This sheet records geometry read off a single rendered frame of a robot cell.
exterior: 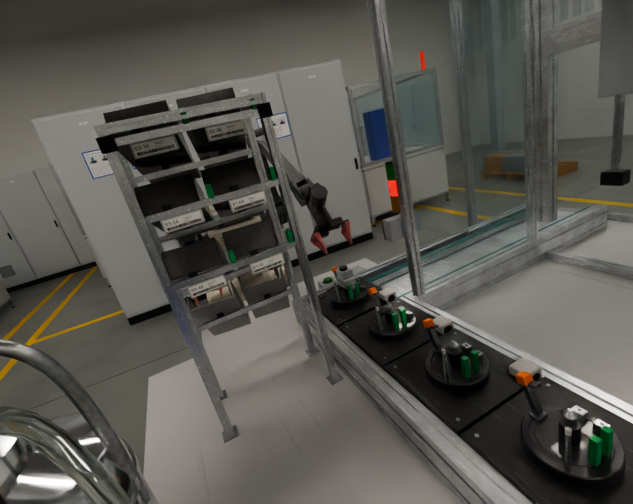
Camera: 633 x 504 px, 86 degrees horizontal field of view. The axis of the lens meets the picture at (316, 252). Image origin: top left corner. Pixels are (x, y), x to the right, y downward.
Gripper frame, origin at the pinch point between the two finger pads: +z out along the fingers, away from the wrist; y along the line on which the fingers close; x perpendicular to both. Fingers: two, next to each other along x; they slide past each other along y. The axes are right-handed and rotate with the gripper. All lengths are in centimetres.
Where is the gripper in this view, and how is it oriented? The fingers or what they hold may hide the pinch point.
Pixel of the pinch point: (338, 246)
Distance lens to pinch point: 116.6
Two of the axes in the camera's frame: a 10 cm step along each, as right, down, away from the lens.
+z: 4.4, 8.3, -3.4
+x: -1.4, 4.4, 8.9
